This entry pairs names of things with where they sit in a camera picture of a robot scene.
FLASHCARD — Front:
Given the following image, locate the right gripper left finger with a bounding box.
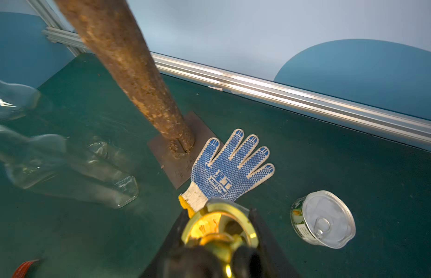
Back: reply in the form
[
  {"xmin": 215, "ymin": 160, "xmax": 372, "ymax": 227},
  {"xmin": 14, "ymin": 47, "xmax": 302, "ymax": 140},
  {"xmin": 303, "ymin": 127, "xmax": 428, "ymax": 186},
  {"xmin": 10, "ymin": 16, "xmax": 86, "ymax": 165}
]
[{"xmin": 139, "ymin": 210, "xmax": 189, "ymax": 278}]

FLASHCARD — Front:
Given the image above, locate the pink cherry blossom tree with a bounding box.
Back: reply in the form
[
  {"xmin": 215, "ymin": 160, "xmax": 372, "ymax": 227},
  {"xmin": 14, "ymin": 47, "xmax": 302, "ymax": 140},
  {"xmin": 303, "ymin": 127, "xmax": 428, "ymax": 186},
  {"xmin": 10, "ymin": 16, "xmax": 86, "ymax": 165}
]
[{"xmin": 56, "ymin": 0, "xmax": 195, "ymax": 152}]

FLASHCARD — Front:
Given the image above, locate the tall clear bottle gold stopper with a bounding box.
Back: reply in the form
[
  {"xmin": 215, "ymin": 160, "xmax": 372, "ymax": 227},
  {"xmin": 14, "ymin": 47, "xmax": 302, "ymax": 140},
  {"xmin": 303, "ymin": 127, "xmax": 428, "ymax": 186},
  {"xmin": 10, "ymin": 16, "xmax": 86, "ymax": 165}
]
[{"xmin": 159, "ymin": 197, "xmax": 272, "ymax": 278}]

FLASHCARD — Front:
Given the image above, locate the clear bottle with black cap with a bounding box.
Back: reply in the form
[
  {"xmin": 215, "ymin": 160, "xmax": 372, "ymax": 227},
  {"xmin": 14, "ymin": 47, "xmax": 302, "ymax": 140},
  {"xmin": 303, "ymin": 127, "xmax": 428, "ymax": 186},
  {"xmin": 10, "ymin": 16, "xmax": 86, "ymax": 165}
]
[{"xmin": 0, "ymin": 125, "xmax": 139, "ymax": 209}]

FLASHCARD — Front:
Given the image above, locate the tree metal base plate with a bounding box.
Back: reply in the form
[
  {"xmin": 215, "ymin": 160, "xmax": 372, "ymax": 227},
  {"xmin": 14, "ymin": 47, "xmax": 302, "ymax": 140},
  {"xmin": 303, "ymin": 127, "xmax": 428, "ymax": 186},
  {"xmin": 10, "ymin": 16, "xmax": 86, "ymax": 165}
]
[{"xmin": 148, "ymin": 112, "xmax": 215, "ymax": 189}]

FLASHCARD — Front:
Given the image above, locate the small metal tin can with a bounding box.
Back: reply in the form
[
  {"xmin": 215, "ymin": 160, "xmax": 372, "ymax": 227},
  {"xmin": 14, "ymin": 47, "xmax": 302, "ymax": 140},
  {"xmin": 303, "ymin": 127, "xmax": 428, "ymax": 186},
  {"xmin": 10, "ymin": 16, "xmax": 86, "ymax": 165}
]
[{"xmin": 290, "ymin": 191, "xmax": 356, "ymax": 249}]

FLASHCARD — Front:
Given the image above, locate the blue dotted white work glove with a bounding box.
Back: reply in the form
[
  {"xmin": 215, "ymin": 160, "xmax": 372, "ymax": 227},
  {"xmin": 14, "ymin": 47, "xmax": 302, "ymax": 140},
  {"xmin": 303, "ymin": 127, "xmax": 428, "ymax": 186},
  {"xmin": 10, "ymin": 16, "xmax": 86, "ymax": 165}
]
[{"xmin": 179, "ymin": 129, "xmax": 275, "ymax": 218}]

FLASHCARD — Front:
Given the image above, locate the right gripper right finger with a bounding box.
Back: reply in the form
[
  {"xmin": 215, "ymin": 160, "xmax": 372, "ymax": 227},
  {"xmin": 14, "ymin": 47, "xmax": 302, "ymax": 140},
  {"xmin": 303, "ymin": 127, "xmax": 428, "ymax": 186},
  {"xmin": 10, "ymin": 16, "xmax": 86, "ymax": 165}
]
[{"xmin": 249, "ymin": 208, "xmax": 300, "ymax": 278}]

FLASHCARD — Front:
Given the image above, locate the red bottle label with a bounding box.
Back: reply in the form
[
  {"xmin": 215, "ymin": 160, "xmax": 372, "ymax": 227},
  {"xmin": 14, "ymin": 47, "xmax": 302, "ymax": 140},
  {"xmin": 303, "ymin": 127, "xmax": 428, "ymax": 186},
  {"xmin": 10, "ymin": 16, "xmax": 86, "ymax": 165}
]
[{"xmin": 12, "ymin": 259, "xmax": 40, "ymax": 278}]

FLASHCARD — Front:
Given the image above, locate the clear bottle with cork stopper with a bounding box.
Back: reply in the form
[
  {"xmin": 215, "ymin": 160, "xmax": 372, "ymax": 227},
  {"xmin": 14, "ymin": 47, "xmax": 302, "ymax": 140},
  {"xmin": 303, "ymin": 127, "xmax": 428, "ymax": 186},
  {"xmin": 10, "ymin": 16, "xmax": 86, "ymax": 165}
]
[{"xmin": 0, "ymin": 80, "xmax": 41, "ymax": 121}]

